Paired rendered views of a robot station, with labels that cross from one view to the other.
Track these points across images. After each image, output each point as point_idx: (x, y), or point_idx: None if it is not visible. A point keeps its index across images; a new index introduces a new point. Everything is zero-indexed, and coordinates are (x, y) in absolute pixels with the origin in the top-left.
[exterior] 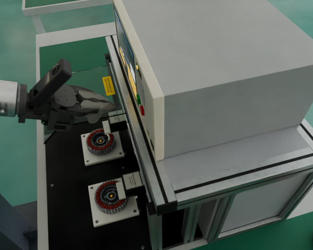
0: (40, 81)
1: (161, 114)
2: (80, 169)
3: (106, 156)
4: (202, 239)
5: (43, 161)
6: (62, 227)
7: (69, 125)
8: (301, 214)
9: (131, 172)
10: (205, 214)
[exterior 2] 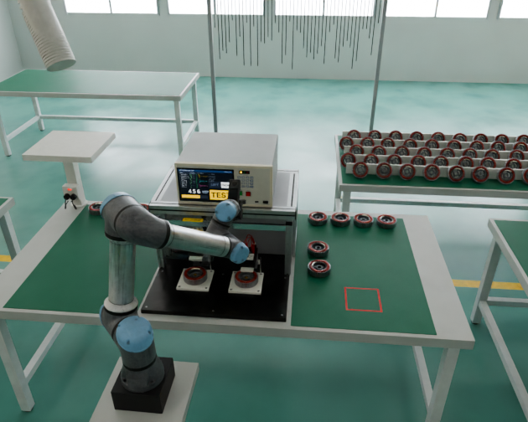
0: (230, 194)
1: (272, 175)
2: (209, 295)
3: (208, 278)
4: (292, 258)
5: (182, 317)
6: (251, 309)
7: (242, 213)
8: (297, 223)
9: None
10: None
